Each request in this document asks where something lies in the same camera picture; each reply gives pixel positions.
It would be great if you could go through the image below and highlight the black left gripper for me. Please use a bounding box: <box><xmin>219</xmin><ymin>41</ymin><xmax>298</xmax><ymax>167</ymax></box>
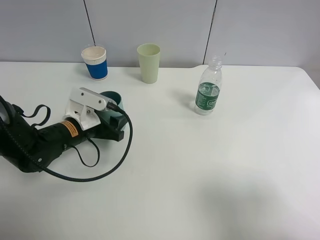
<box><xmin>74</xmin><ymin>117</ymin><xmax>125</xmax><ymax>145</ymax></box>

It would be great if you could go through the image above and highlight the teal plastic cup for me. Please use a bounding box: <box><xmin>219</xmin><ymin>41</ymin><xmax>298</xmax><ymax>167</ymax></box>
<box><xmin>98</xmin><ymin>90</ymin><xmax>127</xmax><ymax>126</ymax></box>

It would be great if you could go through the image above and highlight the clear water bottle green label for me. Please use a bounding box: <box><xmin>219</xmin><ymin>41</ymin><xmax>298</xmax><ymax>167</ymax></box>
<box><xmin>194</xmin><ymin>55</ymin><xmax>223</xmax><ymax>116</ymax></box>

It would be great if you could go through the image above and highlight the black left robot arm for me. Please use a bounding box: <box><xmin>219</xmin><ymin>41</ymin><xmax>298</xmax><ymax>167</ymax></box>
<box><xmin>0</xmin><ymin>98</ymin><xmax>128</xmax><ymax>173</ymax></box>

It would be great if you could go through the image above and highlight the blue white paper cup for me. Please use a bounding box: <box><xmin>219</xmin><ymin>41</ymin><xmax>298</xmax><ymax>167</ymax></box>
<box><xmin>81</xmin><ymin>45</ymin><xmax>108</xmax><ymax>81</ymax></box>

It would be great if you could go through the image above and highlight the light green plastic cup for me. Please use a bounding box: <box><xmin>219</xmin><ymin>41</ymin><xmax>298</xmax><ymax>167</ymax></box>
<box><xmin>137</xmin><ymin>43</ymin><xmax>161</xmax><ymax>84</ymax></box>

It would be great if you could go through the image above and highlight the black left camera cable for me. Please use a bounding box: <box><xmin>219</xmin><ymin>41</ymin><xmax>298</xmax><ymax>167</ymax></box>
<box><xmin>0</xmin><ymin>94</ymin><xmax>134</xmax><ymax>183</ymax></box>

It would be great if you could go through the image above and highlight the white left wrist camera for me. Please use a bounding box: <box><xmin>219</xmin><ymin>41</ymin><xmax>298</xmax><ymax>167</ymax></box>
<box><xmin>63</xmin><ymin>87</ymin><xmax>117</xmax><ymax>131</ymax></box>

